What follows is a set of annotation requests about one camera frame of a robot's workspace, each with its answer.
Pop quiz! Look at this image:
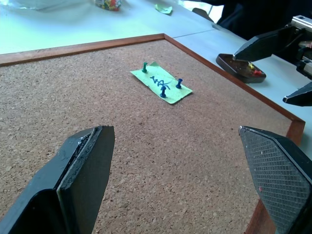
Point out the dark chair back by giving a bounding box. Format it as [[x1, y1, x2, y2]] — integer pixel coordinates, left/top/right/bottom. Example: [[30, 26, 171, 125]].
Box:
[[192, 7, 215, 23]]

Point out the container of coloured pins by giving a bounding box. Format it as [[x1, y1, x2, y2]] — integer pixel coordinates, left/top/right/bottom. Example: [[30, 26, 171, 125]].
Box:
[[94, 0, 122, 12]]

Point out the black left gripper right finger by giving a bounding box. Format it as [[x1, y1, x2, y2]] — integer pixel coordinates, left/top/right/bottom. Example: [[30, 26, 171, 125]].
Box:
[[238, 125, 312, 234]]

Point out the clear plastic bag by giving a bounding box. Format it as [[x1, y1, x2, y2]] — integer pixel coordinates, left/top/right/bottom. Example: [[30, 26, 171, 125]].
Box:
[[0, 0, 97, 12]]

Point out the green paper scrap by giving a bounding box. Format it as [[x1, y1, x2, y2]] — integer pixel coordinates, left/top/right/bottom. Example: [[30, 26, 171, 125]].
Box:
[[155, 4, 173, 15]]

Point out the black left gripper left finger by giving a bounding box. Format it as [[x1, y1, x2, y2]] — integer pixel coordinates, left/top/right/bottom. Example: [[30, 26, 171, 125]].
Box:
[[0, 125, 116, 234]]

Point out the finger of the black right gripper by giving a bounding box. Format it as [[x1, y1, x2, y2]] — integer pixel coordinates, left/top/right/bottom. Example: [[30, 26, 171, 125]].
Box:
[[282, 81, 312, 107], [232, 26, 302, 62]]

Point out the cork board with wooden frame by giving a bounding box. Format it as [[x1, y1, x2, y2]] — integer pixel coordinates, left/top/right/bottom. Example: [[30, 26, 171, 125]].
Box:
[[0, 33, 306, 234]]

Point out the green paper note with writing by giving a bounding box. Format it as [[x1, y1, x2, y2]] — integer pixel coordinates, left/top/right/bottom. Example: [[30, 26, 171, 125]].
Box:
[[130, 61, 194, 105]]

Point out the dark brown pin tray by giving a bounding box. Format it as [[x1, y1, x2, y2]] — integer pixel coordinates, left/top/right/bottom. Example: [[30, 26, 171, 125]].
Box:
[[215, 53, 267, 84]]

